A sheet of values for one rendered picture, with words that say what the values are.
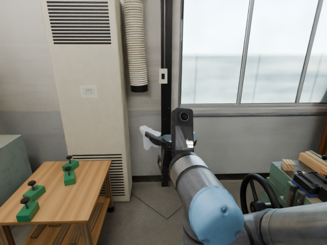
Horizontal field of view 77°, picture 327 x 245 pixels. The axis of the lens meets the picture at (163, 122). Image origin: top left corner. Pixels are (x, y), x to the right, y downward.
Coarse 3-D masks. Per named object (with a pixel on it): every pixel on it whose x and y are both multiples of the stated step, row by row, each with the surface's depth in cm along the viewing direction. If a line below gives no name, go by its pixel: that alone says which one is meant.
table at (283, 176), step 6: (276, 162) 104; (294, 162) 104; (300, 162) 104; (270, 168) 106; (276, 168) 101; (282, 168) 99; (294, 168) 99; (300, 168) 99; (306, 168) 99; (276, 174) 101; (282, 174) 97; (288, 174) 95; (282, 180) 97; (288, 180) 93; (282, 198) 84; (282, 204) 84
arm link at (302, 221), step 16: (288, 208) 32; (304, 208) 28; (320, 208) 26; (256, 224) 36; (272, 224) 32; (288, 224) 29; (304, 224) 26; (320, 224) 24; (256, 240) 35; (272, 240) 32; (288, 240) 29; (304, 240) 26; (320, 240) 24
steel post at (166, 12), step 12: (168, 0) 163; (168, 12) 166; (168, 24) 169; (168, 36) 172; (168, 48) 175; (168, 60) 179; (168, 72) 182; (168, 84) 186; (168, 96) 190; (168, 108) 194; (168, 120) 198; (168, 132) 203; (168, 180) 223
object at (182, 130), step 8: (176, 112) 45; (184, 112) 45; (192, 112) 46; (176, 120) 45; (184, 120) 45; (192, 120) 46; (176, 128) 44; (184, 128) 45; (192, 128) 45; (176, 136) 44; (184, 136) 44; (192, 136) 45; (176, 144) 44; (184, 144) 44; (192, 144) 45; (176, 152) 43
